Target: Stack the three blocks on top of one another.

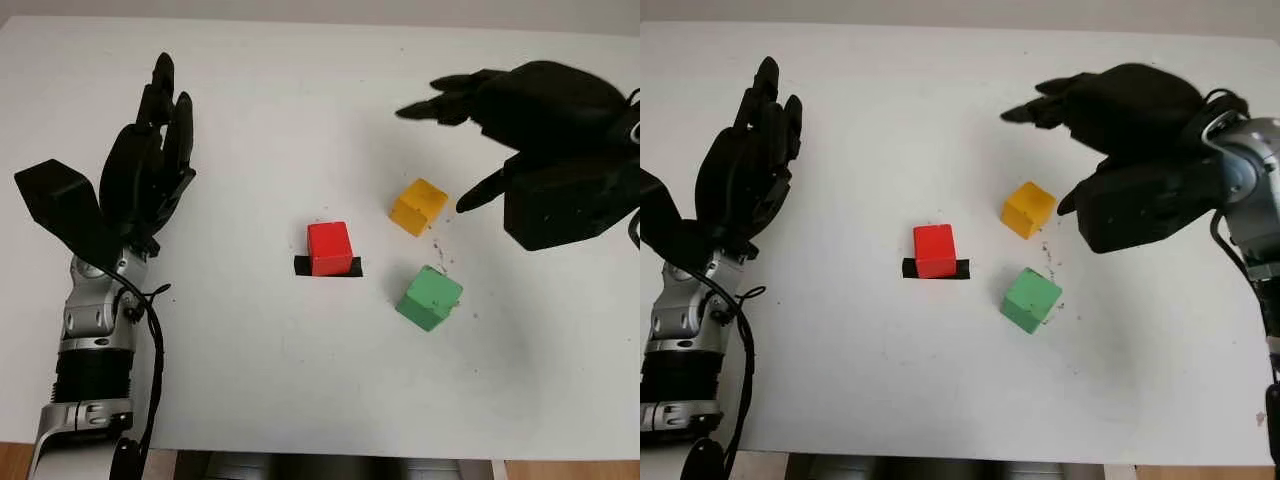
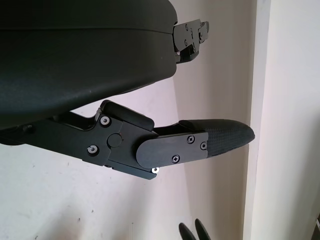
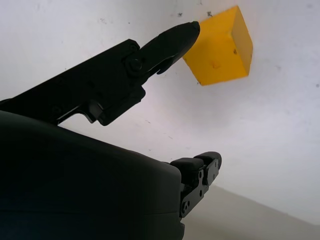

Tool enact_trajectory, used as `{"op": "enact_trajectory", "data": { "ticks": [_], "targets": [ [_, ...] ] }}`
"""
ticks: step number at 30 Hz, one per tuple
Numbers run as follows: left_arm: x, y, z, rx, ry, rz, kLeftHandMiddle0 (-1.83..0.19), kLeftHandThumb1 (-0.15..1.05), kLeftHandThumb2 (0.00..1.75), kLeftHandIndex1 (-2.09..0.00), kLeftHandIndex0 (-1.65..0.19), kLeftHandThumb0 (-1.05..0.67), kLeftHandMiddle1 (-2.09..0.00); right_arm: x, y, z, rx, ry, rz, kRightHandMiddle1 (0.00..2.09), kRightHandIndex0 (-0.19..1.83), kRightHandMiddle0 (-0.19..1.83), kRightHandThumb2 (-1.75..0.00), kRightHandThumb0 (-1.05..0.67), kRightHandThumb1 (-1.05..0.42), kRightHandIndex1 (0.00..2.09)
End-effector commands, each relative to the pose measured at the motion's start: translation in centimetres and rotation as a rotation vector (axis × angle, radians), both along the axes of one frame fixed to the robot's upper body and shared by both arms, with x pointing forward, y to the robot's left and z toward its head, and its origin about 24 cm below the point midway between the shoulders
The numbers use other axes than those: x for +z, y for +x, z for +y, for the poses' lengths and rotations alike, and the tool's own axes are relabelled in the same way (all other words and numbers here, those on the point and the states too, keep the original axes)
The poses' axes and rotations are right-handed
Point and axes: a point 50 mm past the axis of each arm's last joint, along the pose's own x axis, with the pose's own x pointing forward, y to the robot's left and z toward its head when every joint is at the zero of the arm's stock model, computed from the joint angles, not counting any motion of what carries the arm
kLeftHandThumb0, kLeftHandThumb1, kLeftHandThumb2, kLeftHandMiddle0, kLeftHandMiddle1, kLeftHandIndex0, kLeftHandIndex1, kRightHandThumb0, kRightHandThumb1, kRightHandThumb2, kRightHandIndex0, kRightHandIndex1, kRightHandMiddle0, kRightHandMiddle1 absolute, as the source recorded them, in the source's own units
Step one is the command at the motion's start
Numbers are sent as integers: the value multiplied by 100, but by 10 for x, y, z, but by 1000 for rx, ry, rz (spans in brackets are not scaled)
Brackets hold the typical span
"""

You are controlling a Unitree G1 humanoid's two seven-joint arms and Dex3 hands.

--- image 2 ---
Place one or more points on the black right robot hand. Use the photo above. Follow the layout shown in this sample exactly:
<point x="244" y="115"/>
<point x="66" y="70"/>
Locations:
<point x="201" y="231"/>

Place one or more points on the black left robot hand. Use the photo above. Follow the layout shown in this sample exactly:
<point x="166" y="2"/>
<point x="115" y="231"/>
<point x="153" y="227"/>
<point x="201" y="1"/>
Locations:
<point x="75" y="62"/>

